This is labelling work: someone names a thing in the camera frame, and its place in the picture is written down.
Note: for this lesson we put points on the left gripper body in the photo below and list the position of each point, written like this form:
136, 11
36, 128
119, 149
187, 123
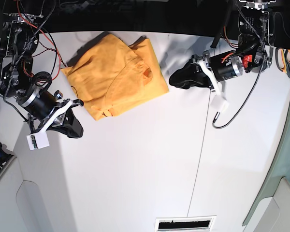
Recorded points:
224, 66

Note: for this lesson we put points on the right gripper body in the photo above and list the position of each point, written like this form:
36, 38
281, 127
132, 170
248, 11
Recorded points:
43, 106

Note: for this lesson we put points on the orange t-shirt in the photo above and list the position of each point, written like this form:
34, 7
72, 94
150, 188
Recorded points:
112, 77

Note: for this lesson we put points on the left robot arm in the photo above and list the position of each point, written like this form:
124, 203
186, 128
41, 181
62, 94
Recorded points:
253, 52

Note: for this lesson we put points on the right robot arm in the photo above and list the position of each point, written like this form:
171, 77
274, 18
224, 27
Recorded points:
23, 22

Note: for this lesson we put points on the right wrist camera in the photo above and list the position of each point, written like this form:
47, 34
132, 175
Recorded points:
38, 140

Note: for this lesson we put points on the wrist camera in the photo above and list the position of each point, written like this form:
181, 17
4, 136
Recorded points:
219, 103
38, 140

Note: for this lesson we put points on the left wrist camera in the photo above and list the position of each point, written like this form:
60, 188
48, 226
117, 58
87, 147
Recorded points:
219, 103

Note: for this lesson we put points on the orange handled scissors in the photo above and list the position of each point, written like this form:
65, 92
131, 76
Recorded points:
285, 57

